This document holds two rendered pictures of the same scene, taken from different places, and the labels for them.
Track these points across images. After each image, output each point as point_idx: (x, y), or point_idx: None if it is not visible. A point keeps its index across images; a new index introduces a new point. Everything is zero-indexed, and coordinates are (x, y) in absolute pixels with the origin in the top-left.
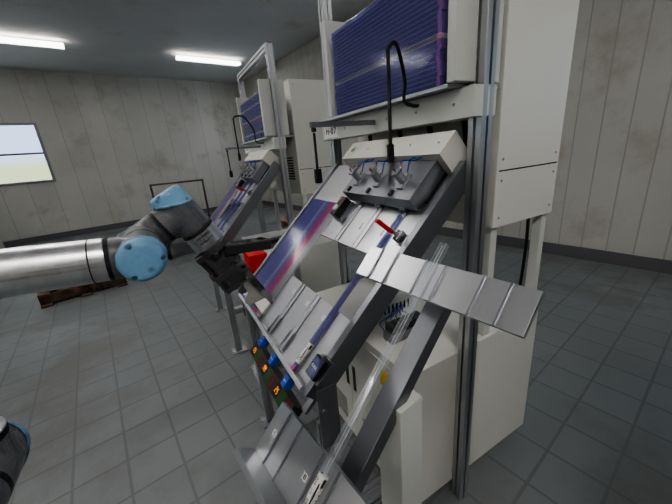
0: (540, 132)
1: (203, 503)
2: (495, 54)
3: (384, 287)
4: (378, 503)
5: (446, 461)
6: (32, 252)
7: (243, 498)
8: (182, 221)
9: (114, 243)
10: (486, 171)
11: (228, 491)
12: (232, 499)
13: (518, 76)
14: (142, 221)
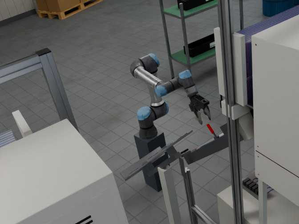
0: (289, 153)
1: (216, 178)
2: (229, 94)
3: (203, 148)
4: (200, 218)
5: None
6: (149, 78)
7: (221, 190)
8: (182, 83)
9: (158, 84)
10: (232, 141)
11: (223, 183)
12: (220, 186)
13: (264, 110)
14: (177, 77)
